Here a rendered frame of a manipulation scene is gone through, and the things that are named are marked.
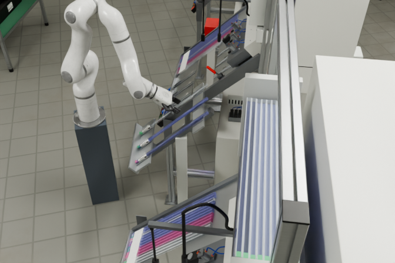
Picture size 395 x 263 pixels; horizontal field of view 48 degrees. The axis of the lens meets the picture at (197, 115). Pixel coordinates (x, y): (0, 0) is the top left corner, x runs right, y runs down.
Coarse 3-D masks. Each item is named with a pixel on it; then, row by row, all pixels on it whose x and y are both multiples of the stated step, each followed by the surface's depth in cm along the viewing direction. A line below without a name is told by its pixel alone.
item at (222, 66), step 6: (240, 12) 282; (240, 18) 275; (222, 48) 266; (228, 48) 259; (222, 54) 260; (222, 60) 253; (216, 66) 254; (222, 66) 248; (228, 66) 242; (222, 72) 243; (228, 72) 238; (216, 78) 244
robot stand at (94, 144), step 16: (80, 128) 256; (96, 128) 258; (80, 144) 263; (96, 144) 266; (96, 160) 275; (112, 160) 285; (96, 176) 284; (112, 176) 287; (96, 192) 294; (112, 192) 297
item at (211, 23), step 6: (210, 18) 338; (216, 18) 338; (210, 24) 331; (216, 24) 331; (204, 30) 337; (210, 30) 330; (210, 54) 349; (210, 60) 353; (210, 66) 356; (210, 72) 360; (210, 78) 364; (210, 84) 368; (216, 96) 389; (216, 108) 377
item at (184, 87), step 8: (184, 72) 287; (192, 72) 276; (176, 80) 288; (184, 80) 277; (192, 80) 268; (176, 88) 279; (184, 88) 269; (192, 88) 260; (176, 96) 270; (184, 96) 261; (176, 104) 261
